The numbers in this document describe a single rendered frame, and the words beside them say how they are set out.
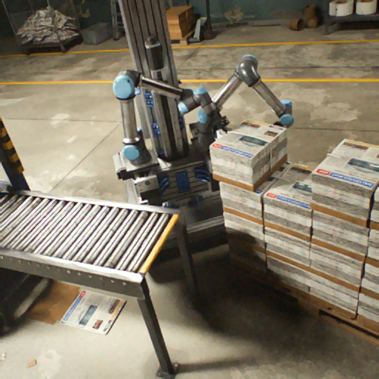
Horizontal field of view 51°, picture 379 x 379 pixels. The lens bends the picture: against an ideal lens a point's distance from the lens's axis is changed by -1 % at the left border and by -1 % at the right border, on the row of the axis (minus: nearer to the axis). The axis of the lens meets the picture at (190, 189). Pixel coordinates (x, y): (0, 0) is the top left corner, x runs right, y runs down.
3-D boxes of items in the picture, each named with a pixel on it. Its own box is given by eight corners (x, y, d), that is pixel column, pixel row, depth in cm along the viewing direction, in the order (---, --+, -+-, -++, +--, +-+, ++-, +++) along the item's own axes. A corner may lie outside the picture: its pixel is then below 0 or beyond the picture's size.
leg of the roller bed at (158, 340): (174, 366, 235) (150, 291, 196) (170, 375, 230) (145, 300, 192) (165, 364, 237) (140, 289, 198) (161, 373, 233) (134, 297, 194)
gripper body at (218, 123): (223, 129, 233) (212, 111, 230) (213, 133, 240) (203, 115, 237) (230, 123, 237) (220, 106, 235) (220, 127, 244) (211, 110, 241)
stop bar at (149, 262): (180, 217, 220) (179, 214, 219) (146, 275, 188) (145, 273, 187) (174, 216, 221) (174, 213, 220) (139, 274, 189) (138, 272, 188)
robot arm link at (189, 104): (184, 109, 247) (199, 101, 244) (183, 118, 238) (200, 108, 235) (177, 99, 243) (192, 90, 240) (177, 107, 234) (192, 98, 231)
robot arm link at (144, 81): (116, 78, 247) (191, 103, 256) (114, 85, 238) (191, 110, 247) (121, 61, 240) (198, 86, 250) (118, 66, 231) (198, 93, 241)
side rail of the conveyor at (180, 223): (186, 224, 232) (183, 209, 225) (183, 231, 228) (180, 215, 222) (12, 200, 282) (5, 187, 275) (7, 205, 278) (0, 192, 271)
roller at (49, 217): (69, 205, 254) (66, 199, 251) (21, 257, 219) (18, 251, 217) (63, 204, 256) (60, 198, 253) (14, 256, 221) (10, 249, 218)
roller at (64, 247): (104, 210, 244) (101, 203, 241) (58, 266, 210) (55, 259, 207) (97, 209, 246) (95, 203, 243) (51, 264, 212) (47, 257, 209)
